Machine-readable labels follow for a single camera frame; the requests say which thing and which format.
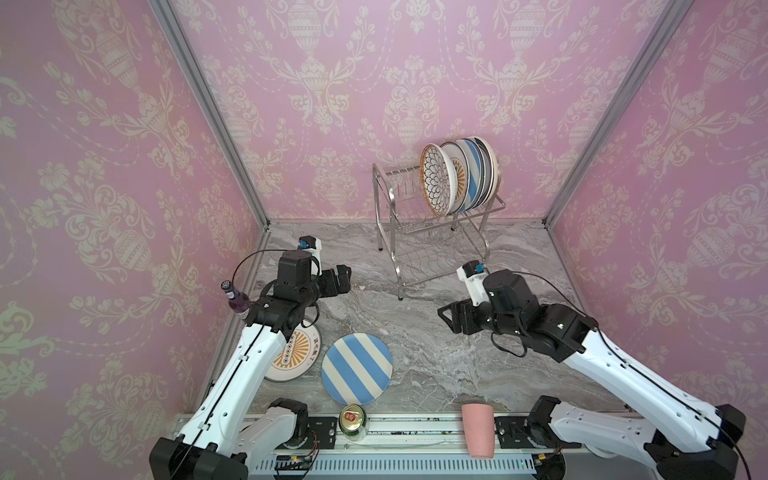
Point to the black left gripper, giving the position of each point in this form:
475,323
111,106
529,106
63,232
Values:
344,280

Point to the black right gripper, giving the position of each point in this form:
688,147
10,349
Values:
459,315

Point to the petal pattern plate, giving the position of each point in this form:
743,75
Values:
438,179

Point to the orange sunburst plate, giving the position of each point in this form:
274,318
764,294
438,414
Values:
298,356
460,164

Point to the plain cream plate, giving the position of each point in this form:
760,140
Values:
495,170

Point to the white plate green quatrefoil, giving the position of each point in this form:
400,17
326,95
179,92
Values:
483,171

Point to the white plate teal red rim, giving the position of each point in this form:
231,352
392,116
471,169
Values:
489,170

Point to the blue cream striped plate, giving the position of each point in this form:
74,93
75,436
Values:
357,369
475,163

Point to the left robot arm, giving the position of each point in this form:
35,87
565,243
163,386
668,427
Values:
214,443

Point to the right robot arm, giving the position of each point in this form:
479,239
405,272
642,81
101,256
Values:
674,433

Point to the blue cream striped plate front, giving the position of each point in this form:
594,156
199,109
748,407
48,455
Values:
357,369

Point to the pink cup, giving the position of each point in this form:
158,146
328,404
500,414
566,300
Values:
479,430

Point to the purple bottle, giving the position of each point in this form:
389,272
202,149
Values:
238,301

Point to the green can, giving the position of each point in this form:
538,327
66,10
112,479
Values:
353,422

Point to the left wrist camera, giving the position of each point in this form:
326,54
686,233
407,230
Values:
313,246

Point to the chrome wire dish rack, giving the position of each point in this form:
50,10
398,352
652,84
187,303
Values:
421,246

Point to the aluminium corner post left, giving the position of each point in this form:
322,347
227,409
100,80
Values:
194,74

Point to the aluminium corner post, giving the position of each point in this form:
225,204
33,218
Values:
194,74
661,33

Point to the aluminium corner post right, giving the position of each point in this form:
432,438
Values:
661,33

